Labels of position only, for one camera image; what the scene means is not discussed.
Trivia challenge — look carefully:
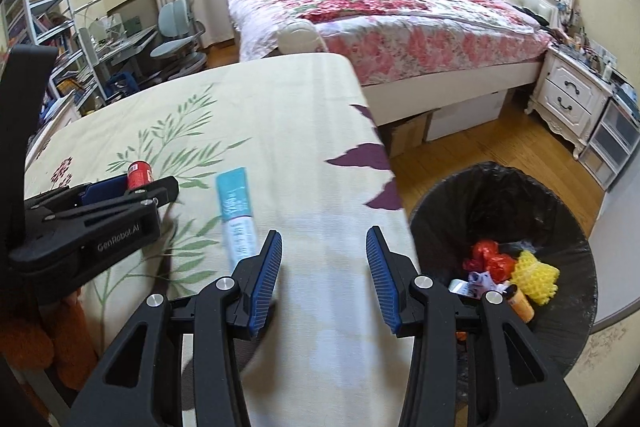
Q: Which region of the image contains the red bottle black cap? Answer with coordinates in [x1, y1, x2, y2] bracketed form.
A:
[127, 160, 153, 191]

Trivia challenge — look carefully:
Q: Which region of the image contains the amber bottle black cap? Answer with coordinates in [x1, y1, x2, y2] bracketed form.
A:
[503, 284, 535, 324]

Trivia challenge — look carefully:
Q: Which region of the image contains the yellow foam net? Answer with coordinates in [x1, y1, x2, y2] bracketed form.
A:
[510, 251, 560, 306]

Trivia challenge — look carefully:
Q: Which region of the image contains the red plastic bag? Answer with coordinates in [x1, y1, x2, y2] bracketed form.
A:
[462, 239, 516, 283]

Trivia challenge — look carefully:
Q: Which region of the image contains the teal white tube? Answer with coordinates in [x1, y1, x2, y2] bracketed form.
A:
[216, 167, 257, 271]

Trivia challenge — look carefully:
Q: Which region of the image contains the silver squeeze tube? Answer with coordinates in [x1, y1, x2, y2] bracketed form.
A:
[448, 279, 476, 298]

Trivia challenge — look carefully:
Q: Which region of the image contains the black trash bin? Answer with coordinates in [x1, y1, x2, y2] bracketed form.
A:
[410, 162, 597, 378]

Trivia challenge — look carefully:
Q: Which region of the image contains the grey desk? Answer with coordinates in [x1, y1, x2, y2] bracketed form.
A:
[78, 26, 157, 84]

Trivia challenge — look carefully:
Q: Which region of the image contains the grey office chair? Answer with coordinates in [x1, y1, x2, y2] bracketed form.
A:
[150, 0, 207, 82]

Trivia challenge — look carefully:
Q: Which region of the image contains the floral leaf bedsheet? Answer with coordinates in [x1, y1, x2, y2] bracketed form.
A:
[25, 53, 414, 426]

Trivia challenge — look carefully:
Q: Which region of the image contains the white bookshelf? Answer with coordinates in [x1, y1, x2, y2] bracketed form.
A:
[1, 0, 104, 116]

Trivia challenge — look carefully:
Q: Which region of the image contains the white round bedpost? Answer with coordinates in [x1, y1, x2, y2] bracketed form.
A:
[277, 20, 328, 54]

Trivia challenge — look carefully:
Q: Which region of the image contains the plastic drawer unit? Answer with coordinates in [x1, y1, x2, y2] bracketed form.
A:
[579, 96, 639, 191]

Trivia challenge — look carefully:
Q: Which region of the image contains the cardboard box under bed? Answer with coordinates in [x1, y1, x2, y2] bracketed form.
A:
[378, 112, 433, 158]

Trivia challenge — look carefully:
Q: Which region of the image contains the white nightstand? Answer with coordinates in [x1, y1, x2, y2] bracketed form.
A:
[524, 46, 613, 160]

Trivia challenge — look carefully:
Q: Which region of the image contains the bed with pink floral quilt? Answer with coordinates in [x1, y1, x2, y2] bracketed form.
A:
[228, 0, 551, 124]

